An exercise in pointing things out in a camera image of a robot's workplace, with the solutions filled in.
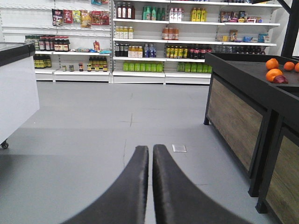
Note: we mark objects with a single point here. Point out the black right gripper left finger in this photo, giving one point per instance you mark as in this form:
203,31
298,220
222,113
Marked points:
124,202

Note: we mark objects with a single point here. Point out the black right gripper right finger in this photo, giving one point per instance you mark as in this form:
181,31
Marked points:
177,200

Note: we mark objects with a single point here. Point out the far steel floor socket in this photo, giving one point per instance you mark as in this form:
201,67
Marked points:
179,148

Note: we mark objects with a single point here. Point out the black wooden produce stand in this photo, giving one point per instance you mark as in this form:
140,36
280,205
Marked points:
259,121

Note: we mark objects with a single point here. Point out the far white chest freezer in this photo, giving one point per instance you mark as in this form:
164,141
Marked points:
18,88

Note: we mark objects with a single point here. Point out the orange fruit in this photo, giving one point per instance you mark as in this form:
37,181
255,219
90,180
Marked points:
271,74

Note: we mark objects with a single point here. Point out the white supermarket shelving unit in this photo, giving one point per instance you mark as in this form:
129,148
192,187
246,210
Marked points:
136,41

